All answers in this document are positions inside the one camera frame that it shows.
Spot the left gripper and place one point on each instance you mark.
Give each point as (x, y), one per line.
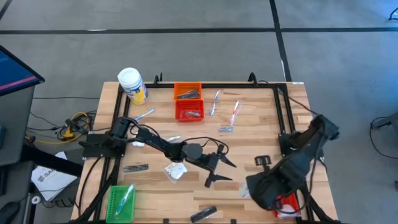
(209, 161)

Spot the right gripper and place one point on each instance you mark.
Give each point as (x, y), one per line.
(267, 189)

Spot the red toothbrush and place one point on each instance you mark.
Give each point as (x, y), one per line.
(235, 112)

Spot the nail clipper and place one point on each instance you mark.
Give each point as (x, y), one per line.
(173, 138)
(244, 190)
(192, 114)
(226, 128)

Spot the black comb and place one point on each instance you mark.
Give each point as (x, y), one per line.
(183, 96)
(203, 214)
(192, 91)
(135, 168)

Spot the blue toothbrush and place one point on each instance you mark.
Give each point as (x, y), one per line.
(124, 200)
(144, 114)
(214, 102)

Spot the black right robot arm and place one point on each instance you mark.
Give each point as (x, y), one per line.
(311, 143)

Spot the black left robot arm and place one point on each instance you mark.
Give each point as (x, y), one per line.
(149, 138)

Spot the cotton pads in clear bag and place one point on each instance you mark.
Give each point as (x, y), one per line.
(177, 171)

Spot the red plastic basket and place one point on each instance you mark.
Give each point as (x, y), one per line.
(180, 105)
(292, 199)

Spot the cotton balls in clear bag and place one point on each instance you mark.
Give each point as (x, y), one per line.
(136, 144)

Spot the orange plastic basket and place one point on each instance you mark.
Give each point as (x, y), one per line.
(177, 87)

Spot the green plastic basket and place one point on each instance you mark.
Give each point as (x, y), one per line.
(112, 211)

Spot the Lysol wipes canister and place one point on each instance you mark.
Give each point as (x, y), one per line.
(132, 84)

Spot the black stand beam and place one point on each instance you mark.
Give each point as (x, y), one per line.
(53, 161)

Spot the white papers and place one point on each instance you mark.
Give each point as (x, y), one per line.
(49, 183)

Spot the white tape roll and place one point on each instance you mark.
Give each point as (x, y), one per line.
(32, 199)

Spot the grey cabinet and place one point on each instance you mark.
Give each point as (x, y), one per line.
(15, 124)

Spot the blue screen monitor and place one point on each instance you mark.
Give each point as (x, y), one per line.
(12, 74)

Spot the black aluminium table frame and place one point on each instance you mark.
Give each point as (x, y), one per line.
(217, 85)

